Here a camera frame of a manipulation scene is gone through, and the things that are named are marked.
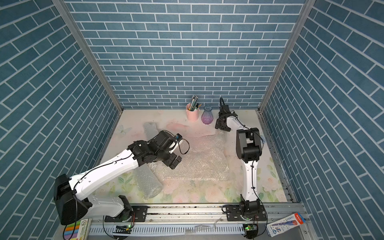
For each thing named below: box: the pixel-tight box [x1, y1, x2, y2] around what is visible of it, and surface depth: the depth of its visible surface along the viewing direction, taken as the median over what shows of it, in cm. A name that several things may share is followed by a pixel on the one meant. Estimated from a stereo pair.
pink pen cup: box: [186, 103, 199, 122], surface depth 111 cm
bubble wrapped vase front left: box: [134, 163, 163, 200], surface depth 79 cm
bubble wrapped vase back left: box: [143, 122, 159, 142], surface depth 104 cm
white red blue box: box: [266, 212, 306, 238], surface depth 72 cm
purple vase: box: [201, 105, 214, 125], surface depth 107 cm
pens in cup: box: [188, 94, 202, 112], surface depth 110 cm
